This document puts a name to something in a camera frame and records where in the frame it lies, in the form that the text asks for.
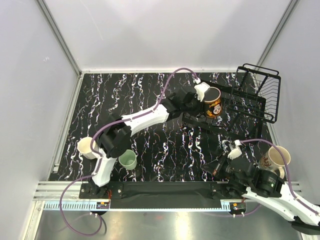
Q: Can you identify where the slotted cable duct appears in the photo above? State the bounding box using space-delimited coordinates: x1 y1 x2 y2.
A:
44 199 231 212

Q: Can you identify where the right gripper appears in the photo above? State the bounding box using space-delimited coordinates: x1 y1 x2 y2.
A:
200 152 251 187

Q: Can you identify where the black wire dish rack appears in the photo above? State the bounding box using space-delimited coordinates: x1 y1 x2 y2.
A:
182 63 282 147

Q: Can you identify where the black skull mug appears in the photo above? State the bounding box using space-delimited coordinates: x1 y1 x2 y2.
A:
203 87 223 118

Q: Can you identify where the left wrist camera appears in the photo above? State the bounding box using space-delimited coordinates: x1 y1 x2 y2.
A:
193 78 210 102

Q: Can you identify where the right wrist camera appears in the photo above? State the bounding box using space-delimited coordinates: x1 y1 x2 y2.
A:
222 139 242 160

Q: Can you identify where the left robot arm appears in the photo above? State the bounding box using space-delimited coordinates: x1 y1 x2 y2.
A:
90 89 205 199

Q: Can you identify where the beige printed mug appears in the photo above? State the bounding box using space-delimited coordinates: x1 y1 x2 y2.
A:
258 146 285 179

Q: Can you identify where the green cup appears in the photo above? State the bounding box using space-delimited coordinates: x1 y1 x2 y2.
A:
118 149 137 171

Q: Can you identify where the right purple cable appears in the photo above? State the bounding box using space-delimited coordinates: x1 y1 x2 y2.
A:
239 138 320 216

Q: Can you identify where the cream cup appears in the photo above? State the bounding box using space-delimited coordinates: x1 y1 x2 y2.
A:
77 136 98 160

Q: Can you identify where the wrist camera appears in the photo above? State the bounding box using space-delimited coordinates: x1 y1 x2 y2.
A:
193 78 210 102
222 139 242 160

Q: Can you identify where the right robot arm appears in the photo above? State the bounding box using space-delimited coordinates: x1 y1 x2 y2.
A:
201 154 320 235

